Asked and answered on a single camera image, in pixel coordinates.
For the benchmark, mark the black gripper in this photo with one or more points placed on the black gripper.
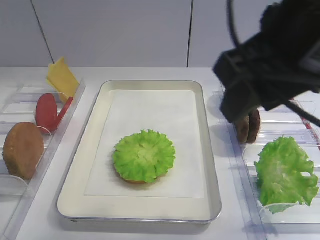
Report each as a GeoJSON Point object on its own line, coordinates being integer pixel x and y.
{"type": "Point", "coordinates": [277, 64]}

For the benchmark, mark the green lettuce leaf front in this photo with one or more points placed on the green lettuce leaf front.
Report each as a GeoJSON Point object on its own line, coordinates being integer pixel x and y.
{"type": "Point", "coordinates": [144, 156]}

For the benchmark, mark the green lettuce leaf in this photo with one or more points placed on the green lettuce leaf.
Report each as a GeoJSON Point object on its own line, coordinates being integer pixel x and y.
{"type": "Point", "coordinates": [144, 156]}
{"type": "Point", "coordinates": [285, 175]}

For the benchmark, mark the right brown meat patty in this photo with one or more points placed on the right brown meat patty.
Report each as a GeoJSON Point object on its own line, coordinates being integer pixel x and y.
{"type": "Point", "coordinates": [254, 126]}

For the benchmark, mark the brown meat patty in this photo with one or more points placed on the brown meat patty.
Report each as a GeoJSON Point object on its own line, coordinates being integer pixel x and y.
{"type": "Point", "coordinates": [254, 126]}
{"type": "Point", "coordinates": [242, 129]}

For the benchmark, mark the left brown meat patty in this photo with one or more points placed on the left brown meat patty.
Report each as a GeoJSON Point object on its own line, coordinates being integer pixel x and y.
{"type": "Point", "coordinates": [242, 129]}

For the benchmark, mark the green lettuce leaf back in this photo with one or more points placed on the green lettuce leaf back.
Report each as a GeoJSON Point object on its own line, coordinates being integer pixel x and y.
{"type": "Point", "coordinates": [285, 175]}

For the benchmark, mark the yellow cheese slice front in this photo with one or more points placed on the yellow cheese slice front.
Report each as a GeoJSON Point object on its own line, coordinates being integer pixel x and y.
{"type": "Point", "coordinates": [62, 80]}

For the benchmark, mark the yellow cheese slice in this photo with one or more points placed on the yellow cheese slice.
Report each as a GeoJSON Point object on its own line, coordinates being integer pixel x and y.
{"type": "Point", "coordinates": [58, 62]}
{"type": "Point", "coordinates": [62, 80]}

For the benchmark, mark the yellow cheese slice back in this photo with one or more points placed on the yellow cheese slice back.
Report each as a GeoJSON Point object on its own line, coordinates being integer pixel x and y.
{"type": "Point", "coordinates": [58, 62]}

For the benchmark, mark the thin red tomato slice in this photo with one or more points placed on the thin red tomato slice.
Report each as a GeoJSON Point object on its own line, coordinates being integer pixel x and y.
{"type": "Point", "coordinates": [63, 111]}

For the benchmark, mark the round red tomato slice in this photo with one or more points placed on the round red tomato slice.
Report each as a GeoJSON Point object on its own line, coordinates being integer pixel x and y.
{"type": "Point", "coordinates": [46, 112]}

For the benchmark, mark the white parchment paper sheet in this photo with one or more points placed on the white parchment paper sheet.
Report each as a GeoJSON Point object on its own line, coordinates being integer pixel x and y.
{"type": "Point", "coordinates": [173, 113]}

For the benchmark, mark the red white striped strip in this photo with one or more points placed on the red white striped strip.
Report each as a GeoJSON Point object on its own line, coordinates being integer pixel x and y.
{"type": "Point", "coordinates": [306, 123]}

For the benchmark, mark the bottom bun slice on tray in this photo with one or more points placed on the bottom bun slice on tray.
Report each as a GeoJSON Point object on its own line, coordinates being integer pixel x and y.
{"type": "Point", "coordinates": [139, 182]}

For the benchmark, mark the right clear acrylic rack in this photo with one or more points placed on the right clear acrylic rack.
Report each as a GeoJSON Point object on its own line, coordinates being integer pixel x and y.
{"type": "Point", "coordinates": [299, 222]}

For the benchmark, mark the clear acrylic rack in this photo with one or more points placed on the clear acrylic rack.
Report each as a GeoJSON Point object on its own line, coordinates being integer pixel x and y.
{"type": "Point", "coordinates": [18, 104]}
{"type": "Point", "coordinates": [299, 222]}

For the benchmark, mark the metal baking tray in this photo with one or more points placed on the metal baking tray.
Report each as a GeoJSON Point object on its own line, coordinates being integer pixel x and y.
{"type": "Point", "coordinates": [73, 203]}

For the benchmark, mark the left clear acrylic rack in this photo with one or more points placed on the left clear acrylic rack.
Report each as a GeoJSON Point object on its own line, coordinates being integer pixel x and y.
{"type": "Point", "coordinates": [18, 104]}

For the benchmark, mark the brown bun in left rack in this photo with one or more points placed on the brown bun in left rack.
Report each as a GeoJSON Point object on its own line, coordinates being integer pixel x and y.
{"type": "Point", "coordinates": [22, 150]}

